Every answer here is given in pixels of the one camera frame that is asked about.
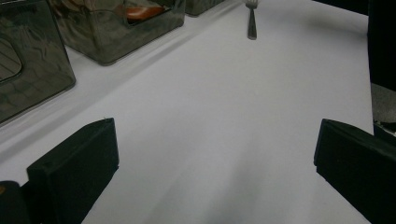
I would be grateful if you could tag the brown wooden spoon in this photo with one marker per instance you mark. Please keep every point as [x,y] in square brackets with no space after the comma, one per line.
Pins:
[144,12]

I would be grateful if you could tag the white table mat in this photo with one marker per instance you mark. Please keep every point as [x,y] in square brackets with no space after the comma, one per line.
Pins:
[218,109]

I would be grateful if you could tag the smoky transparent plastic bin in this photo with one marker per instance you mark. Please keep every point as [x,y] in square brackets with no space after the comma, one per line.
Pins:
[40,62]
[124,40]
[199,6]

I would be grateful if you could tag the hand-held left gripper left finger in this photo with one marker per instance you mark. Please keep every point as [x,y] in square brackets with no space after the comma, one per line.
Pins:
[74,174]

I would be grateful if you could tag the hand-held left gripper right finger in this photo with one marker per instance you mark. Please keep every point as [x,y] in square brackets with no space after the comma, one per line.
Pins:
[358,168]

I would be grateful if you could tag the metal fork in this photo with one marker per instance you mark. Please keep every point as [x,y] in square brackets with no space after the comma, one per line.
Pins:
[251,25]

